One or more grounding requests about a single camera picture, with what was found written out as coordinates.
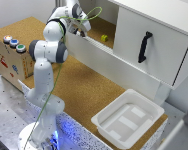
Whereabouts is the yellow block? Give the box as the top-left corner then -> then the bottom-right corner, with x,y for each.
100,34 -> 109,43

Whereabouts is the wooden drawer box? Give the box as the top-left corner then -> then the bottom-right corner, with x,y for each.
0,16 -> 57,93

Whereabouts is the white sliding door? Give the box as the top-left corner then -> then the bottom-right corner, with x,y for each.
112,6 -> 188,87

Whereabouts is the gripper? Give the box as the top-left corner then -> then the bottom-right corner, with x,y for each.
67,18 -> 89,38

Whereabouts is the white cabinet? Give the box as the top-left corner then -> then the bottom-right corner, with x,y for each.
59,0 -> 188,107

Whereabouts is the red button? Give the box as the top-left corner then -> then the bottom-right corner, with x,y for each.
2,35 -> 13,44

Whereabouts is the green button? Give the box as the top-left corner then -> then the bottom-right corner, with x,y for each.
15,43 -> 27,54

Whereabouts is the black door handle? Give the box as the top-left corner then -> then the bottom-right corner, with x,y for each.
137,31 -> 154,64

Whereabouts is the white plastic box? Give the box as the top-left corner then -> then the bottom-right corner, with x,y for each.
90,88 -> 166,150

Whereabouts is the blue button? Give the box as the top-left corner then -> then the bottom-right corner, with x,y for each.
9,38 -> 20,48

